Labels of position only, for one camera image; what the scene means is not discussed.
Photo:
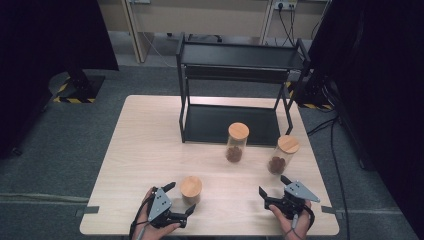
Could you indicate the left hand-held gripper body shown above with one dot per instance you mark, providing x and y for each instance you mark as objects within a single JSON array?
[{"x": 160, "y": 205}]

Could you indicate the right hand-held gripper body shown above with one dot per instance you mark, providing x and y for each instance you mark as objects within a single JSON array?
[{"x": 295, "y": 191}]

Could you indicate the short glass jar wooden lid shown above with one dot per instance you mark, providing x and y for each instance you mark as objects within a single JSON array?
[{"x": 191, "y": 186}]

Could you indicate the tall glass jar wooden lid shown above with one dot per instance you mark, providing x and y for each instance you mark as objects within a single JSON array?
[
  {"x": 238, "y": 131},
  {"x": 288, "y": 144}
]

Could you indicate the black metal shelf rack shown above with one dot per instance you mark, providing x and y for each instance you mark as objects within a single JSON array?
[{"x": 233, "y": 55}]

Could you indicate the person's left hand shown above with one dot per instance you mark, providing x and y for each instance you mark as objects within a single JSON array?
[{"x": 153, "y": 233}]

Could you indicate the person's right hand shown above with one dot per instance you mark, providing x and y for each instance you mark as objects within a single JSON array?
[{"x": 288, "y": 230}]

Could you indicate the grey tape piece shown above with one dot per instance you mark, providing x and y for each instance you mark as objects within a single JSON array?
[
  {"x": 331, "y": 211},
  {"x": 88, "y": 210}
]

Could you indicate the black striped stand base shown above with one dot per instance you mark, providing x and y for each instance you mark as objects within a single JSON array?
[
  {"x": 313, "y": 96},
  {"x": 80, "y": 88}
]

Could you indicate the black curtain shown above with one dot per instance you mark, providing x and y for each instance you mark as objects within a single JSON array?
[
  {"x": 40, "y": 50},
  {"x": 383, "y": 83}
]

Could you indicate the beige furniture leg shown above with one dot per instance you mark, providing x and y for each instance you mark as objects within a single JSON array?
[
  {"x": 140, "y": 33},
  {"x": 268, "y": 23}
]

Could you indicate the white wall socket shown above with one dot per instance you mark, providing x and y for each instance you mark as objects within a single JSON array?
[{"x": 285, "y": 4}]

